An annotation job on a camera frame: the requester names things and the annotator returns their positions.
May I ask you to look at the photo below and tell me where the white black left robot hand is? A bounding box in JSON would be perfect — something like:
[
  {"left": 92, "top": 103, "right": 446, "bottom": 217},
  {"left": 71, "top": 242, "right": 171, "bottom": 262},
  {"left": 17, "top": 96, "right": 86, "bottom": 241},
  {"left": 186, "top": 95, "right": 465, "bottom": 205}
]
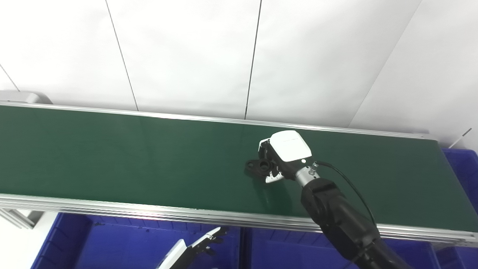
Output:
[{"left": 156, "top": 226, "right": 229, "bottom": 269}]

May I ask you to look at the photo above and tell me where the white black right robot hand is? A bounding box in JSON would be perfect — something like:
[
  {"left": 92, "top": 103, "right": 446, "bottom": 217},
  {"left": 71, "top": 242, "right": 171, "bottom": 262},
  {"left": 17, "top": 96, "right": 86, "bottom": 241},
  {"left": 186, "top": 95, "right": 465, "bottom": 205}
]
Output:
[{"left": 258, "top": 130, "right": 313, "bottom": 184}]

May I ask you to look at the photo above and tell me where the black flanged machine part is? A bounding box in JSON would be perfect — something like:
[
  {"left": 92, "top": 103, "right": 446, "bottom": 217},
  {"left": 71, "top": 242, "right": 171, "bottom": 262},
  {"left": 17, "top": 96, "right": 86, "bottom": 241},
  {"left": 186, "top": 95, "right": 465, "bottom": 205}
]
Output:
[{"left": 245, "top": 158, "right": 274, "bottom": 178}]

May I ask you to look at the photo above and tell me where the blue plastic bin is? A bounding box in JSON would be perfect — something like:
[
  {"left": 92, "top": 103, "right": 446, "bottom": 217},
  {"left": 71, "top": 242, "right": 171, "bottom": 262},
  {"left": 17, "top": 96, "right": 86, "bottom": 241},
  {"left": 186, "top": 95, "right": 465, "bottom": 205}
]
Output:
[
  {"left": 240, "top": 226, "right": 442, "bottom": 269},
  {"left": 31, "top": 212, "right": 242, "bottom": 269},
  {"left": 435, "top": 148, "right": 478, "bottom": 269}
]

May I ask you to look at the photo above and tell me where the aluminium conveyor support leg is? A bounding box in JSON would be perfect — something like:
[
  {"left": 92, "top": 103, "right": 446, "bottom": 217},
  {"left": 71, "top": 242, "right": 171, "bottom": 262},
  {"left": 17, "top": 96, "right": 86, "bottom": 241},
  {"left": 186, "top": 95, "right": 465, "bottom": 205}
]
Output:
[{"left": 0, "top": 207, "right": 44, "bottom": 229}]

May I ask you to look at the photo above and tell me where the grey conveyor motor housing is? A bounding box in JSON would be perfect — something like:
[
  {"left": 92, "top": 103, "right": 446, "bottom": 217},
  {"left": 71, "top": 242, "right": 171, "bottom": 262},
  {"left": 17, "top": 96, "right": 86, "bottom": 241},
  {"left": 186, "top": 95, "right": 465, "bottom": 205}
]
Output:
[{"left": 0, "top": 90, "right": 53, "bottom": 106}]

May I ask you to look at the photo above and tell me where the thin grey rod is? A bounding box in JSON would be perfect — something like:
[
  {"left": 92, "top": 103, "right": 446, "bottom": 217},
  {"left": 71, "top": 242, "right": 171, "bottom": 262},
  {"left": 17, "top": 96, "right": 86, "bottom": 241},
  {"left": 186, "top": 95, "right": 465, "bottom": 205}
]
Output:
[{"left": 449, "top": 128, "right": 472, "bottom": 149}]

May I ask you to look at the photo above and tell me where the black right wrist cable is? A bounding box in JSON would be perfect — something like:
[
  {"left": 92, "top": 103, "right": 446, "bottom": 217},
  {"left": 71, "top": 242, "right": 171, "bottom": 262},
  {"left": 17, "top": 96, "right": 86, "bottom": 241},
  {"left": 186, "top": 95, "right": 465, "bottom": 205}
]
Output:
[{"left": 311, "top": 160, "right": 376, "bottom": 227}]

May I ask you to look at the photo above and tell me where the green conveyor belt aluminium frame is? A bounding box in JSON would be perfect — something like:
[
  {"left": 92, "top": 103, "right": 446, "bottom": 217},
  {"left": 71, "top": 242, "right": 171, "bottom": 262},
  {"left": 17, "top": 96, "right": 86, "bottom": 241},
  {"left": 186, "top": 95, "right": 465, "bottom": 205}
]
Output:
[{"left": 0, "top": 101, "right": 478, "bottom": 248}]

